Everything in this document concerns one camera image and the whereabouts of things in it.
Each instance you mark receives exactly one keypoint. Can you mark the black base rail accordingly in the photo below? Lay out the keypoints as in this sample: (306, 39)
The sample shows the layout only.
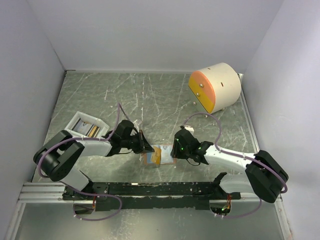
(152, 195)

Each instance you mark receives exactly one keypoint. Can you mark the cards stack in tray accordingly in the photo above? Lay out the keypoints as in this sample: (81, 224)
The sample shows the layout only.
(86, 128)

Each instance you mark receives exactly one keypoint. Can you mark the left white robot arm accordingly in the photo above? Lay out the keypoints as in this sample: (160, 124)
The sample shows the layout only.
(57, 158)

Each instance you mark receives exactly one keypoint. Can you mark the brown leather card holder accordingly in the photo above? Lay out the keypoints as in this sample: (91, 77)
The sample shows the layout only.
(166, 158)

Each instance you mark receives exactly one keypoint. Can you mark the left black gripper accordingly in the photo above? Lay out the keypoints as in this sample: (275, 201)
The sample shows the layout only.
(143, 143)

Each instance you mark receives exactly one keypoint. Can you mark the cream round drawer cabinet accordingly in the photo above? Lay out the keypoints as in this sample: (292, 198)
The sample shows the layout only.
(214, 87)

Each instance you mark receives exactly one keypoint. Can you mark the white card tray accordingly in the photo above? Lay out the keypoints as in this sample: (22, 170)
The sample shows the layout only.
(97, 121)

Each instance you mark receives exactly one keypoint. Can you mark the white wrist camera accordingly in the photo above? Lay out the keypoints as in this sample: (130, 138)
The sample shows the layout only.
(137, 123)
(189, 128)

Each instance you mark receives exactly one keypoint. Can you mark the gold credit card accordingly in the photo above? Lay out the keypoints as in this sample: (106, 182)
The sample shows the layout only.
(156, 155)

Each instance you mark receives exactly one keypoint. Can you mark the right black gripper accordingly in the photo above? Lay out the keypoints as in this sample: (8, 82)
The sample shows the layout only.
(175, 152)

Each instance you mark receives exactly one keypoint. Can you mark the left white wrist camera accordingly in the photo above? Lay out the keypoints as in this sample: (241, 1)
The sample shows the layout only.
(137, 123)

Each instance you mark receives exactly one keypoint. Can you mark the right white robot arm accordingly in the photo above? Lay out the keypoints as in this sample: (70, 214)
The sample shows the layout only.
(259, 173)

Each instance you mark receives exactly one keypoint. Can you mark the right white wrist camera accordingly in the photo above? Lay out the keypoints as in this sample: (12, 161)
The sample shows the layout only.
(189, 128)

